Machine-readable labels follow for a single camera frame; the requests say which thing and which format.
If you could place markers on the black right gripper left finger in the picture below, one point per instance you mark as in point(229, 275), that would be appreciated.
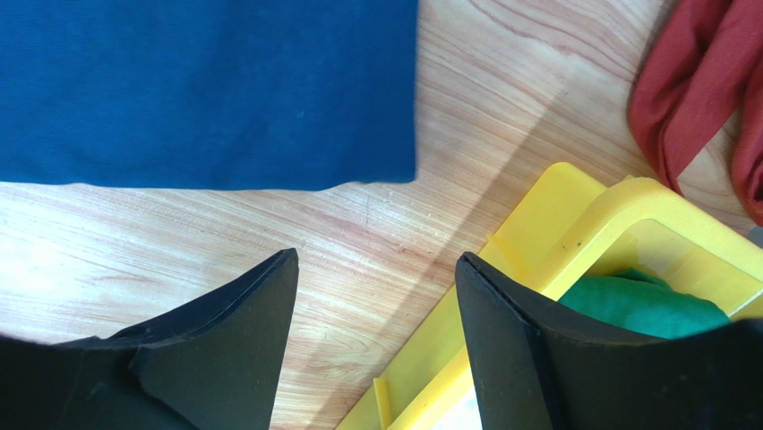
point(212, 363)

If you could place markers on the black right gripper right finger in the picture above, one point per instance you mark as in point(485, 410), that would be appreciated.
point(536, 364)

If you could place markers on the green t shirt in bin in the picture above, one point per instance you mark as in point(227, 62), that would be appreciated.
point(635, 301)

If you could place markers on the yellow plastic bin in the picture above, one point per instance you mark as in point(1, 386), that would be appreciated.
point(566, 226)

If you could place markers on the navy blue t shirt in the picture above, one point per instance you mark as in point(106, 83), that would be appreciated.
point(219, 95)

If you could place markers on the red crumpled t shirt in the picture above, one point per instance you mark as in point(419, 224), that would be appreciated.
point(705, 65)

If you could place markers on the white t shirt in bin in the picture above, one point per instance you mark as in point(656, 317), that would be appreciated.
point(464, 415)

